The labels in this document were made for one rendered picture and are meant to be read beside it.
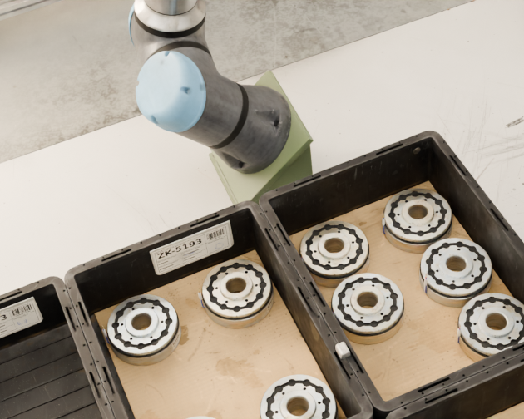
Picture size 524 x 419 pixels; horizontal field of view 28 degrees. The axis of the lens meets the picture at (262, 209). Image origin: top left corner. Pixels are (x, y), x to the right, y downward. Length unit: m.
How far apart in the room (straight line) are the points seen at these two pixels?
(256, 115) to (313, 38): 1.49
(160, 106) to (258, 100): 0.18
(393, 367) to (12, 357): 0.55
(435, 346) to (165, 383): 0.38
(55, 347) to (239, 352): 0.27
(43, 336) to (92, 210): 0.37
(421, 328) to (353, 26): 1.82
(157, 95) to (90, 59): 1.61
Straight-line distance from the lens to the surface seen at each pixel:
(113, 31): 3.32
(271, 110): 1.72
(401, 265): 1.57
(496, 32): 2.12
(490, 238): 1.54
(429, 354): 1.48
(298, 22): 3.24
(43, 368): 1.55
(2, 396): 1.54
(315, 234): 1.57
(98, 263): 1.50
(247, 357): 1.49
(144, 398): 1.48
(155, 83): 1.65
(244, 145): 1.70
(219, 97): 1.65
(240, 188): 1.77
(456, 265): 1.56
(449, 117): 1.95
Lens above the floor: 2.10
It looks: 50 degrees down
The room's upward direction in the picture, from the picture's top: 8 degrees counter-clockwise
